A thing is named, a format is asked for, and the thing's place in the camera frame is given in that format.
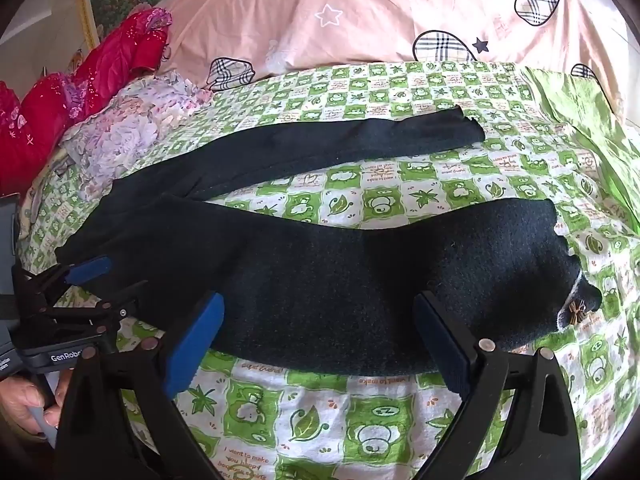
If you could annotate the purple floral cloth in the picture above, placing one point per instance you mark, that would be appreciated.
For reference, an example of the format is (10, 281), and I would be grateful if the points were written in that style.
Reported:
(130, 130)

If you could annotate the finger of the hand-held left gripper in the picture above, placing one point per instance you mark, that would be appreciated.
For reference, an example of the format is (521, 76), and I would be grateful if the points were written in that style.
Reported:
(89, 270)
(85, 312)

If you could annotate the red sequined garment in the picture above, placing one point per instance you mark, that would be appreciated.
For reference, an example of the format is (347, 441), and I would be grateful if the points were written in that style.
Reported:
(100, 70)

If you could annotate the green checkered bed sheet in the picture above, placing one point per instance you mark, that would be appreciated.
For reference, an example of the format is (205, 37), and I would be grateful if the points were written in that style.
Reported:
(350, 420)

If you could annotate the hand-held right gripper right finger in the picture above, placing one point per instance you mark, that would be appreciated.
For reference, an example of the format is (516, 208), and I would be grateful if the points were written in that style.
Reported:
(445, 347)

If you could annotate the person's left hand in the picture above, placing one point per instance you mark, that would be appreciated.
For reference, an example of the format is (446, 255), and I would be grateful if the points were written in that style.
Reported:
(22, 405)

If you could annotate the pink quilt with plaid hearts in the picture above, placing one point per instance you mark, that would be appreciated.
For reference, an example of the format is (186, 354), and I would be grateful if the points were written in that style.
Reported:
(375, 15)

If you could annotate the plain green cloth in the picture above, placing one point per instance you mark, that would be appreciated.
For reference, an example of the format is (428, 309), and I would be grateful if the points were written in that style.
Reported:
(595, 125)

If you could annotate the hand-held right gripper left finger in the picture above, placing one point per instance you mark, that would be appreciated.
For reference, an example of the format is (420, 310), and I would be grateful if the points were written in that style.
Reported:
(194, 345)

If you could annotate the black pants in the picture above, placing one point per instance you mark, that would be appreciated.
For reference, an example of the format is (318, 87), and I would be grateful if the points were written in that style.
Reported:
(325, 285)

